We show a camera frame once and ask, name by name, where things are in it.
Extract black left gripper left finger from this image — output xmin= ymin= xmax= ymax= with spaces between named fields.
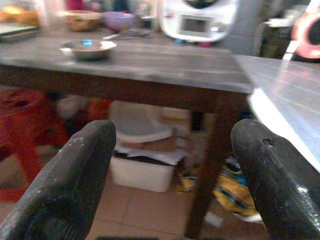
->
xmin=0 ymin=119 xmax=117 ymax=240

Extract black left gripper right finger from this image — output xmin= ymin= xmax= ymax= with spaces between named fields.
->
xmin=230 ymin=118 xmax=320 ymax=240

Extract yellow and blue bag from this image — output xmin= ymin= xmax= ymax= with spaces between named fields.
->
xmin=175 ymin=159 xmax=260 ymax=218

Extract red plastic stool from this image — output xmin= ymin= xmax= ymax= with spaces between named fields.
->
xmin=0 ymin=87 xmax=71 ymax=203

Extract white plastic storage bin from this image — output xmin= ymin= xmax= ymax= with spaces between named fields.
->
xmin=108 ymin=149 xmax=176 ymax=193

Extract white plastic lid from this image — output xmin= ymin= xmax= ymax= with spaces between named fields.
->
xmin=110 ymin=100 xmax=174 ymax=144

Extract glossy white-edged side table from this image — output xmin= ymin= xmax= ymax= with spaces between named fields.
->
xmin=234 ymin=54 xmax=320 ymax=174

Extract brown cardboard piece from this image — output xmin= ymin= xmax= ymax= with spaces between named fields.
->
xmin=121 ymin=136 xmax=176 ymax=154

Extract shallow stainless steel bowl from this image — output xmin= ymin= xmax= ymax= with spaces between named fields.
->
xmin=59 ymin=39 xmax=118 ymax=61

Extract dark wooden table grey top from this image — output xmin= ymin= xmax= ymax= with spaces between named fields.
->
xmin=0 ymin=27 xmax=256 ymax=240

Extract grey tray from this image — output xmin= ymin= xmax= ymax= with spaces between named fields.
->
xmin=0 ymin=24 xmax=40 ymax=43

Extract white power strip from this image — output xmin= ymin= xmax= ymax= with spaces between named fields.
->
xmin=264 ymin=17 xmax=299 ymax=28

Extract clear container with brown food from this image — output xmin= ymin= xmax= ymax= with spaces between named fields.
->
xmin=61 ymin=10 xmax=103 ymax=33

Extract small purple plastic bowl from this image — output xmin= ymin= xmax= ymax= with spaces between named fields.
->
xmin=101 ymin=11 xmax=136 ymax=33

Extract yellow food items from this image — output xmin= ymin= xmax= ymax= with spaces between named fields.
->
xmin=0 ymin=5 xmax=40 ymax=28

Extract white kitchen appliance with screen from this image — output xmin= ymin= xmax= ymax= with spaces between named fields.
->
xmin=159 ymin=0 xmax=239 ymax=44

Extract pink round ring object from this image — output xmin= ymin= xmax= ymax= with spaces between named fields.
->
xmin=290 ymin=10 xmax=320 ymax=60

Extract white-handled utensil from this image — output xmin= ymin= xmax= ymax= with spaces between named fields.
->
xmin=101 ymin=28 xmax=152 ymax=41

